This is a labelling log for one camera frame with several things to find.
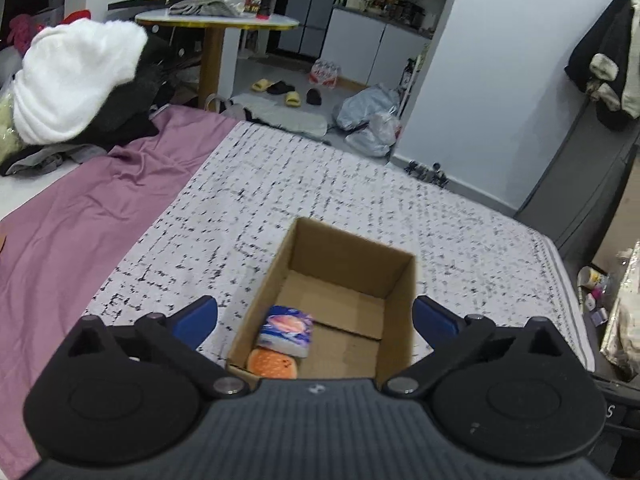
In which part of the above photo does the orange burger plush toy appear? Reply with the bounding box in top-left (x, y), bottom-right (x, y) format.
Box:
top-left (246, 348), bottom-right (297, 380)

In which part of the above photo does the blue tissue pack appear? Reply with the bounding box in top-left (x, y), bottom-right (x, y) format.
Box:
top-left (255, 306), bottom-right (314, 359)

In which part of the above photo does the brown cardboard box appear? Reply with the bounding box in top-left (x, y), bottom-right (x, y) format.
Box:
top-left (226, 217), bottom-right (418, 385)

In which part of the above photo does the white patterned bed cover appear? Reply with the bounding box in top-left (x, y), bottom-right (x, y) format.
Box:
top-left (87, 124), bottom-right (596, 368)

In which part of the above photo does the black dumbbell set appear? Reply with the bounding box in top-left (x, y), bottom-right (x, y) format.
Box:
top-left (404, 160), bottom-right (449, 188)

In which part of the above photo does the purple bed sheet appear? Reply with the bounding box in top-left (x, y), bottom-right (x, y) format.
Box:
top-left (1, 106), bottom-right (236, 479)

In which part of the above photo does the yellow white cup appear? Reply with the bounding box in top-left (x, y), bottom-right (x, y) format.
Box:
top-left (577, 266), bottom-right (608, 290)

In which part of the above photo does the patterned gift bag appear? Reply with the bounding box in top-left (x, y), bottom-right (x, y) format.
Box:
top-left (600, 242), bottom-right (639, 378)

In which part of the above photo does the white plastic bag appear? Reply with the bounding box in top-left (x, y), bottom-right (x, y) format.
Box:
top-left (345, 113), bottom-right (401, 158)

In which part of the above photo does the grey plastic bag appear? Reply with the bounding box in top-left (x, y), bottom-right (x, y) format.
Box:
top-left (333, 84), bottom-right (400, 131)

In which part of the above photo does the yellow slipper right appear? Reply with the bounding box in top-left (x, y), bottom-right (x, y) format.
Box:
top-left (285, 90), bottom-right (302, 108)

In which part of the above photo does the black slipper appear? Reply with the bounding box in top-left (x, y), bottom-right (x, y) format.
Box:
top-left (306, 88), bottom-right (322, 106)

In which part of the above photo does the pack of water bottles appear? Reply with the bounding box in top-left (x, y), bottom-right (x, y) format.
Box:
top-left (308, 58), bottom-right (341, 89)

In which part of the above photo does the white kitchen cabinet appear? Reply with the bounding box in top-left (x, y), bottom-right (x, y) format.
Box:
top-left (320, 6), bottom-right (431, 88)

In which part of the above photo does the round white yellow table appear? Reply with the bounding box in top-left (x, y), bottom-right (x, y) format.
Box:
top-left (134, 9), bottom-right (299, 107)

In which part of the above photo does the hanging black jacket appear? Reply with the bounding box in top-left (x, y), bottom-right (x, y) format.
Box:
top-left (564, 0), bottom-right (639, 131)

